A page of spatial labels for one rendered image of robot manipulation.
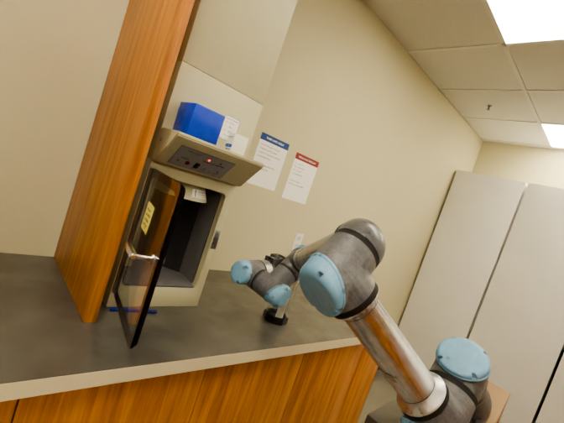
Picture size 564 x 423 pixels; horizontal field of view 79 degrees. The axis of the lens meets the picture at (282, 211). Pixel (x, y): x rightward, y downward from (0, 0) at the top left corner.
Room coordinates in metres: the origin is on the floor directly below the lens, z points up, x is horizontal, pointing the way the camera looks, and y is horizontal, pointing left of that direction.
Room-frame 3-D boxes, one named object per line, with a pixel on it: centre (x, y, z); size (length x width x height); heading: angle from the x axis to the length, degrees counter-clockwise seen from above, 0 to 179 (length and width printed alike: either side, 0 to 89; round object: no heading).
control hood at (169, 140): (1.07, 0.26, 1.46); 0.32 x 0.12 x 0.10; 134
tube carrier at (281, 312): (1.34, -0.11, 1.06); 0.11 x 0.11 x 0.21
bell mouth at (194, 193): (1.20, 0.35, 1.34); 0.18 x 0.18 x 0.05
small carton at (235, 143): (1.12, 0.21, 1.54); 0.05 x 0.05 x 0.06; 36
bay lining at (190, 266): (1.20, 0.39, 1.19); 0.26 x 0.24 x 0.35; 134
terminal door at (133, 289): (0.87, 0.31, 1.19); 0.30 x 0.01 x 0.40; 35
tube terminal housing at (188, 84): (1.20, 0.39, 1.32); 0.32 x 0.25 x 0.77; 134
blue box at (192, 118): (1.01, 0.32, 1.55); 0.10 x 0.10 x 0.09; 44
